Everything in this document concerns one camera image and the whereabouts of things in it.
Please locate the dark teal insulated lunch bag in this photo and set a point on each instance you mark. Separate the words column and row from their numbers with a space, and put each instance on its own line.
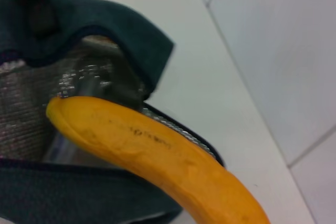
column 78, row 195

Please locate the yellow banana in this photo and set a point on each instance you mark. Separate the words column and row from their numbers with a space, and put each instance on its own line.
column 157, row 150

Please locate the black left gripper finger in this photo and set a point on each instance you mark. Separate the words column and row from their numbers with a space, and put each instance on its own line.
column 39, row 3

